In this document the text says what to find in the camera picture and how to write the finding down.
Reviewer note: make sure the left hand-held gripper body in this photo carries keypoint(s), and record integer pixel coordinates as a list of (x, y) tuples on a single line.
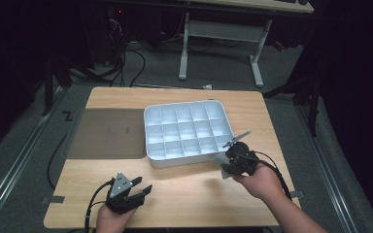
[(121, 194)]

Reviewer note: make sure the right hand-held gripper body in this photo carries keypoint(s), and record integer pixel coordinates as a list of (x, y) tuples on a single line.
[(241, 158)]

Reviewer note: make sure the grey sock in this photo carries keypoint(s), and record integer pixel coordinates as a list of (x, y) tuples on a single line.
[(221, 159)]

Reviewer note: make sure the white compartment storage box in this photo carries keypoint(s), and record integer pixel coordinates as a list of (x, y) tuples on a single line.
[(187, 132)]

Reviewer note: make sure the person's left hand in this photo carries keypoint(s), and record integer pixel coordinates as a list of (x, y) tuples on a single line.
[(113, 220)]

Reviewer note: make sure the person's right hand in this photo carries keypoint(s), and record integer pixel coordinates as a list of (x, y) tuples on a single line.
[(260, 184)]

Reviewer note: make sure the dark brown mat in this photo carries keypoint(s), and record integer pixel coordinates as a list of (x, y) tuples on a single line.
[(108, 134)]

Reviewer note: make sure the grey tape strip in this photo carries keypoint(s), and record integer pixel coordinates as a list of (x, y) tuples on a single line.
[(297, 194), (53, 199)]

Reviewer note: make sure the small white scrap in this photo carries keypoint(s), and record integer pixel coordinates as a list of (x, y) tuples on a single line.
[(207, 86)]

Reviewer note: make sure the black metal stand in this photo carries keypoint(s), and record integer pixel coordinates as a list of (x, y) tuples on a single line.
[(48, 87), (311, 97)]

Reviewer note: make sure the white-legged wooden desk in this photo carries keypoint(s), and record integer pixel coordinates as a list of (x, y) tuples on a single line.
[(223, 30)]

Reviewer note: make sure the metal floor rail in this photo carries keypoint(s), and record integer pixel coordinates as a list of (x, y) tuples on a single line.
[(328, 168), (16, 161)]

